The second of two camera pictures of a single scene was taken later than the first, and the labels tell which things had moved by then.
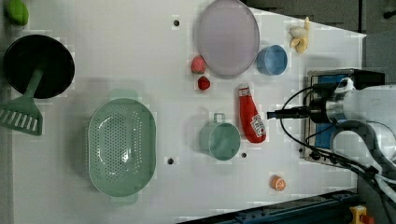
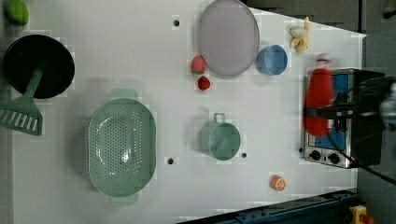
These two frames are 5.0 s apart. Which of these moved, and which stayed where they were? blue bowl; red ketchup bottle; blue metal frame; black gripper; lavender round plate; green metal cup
Moved: black gripper; red ketchup bottle
Stayed: blue bowl; green metal cup; lavender round plate; blue metal frame
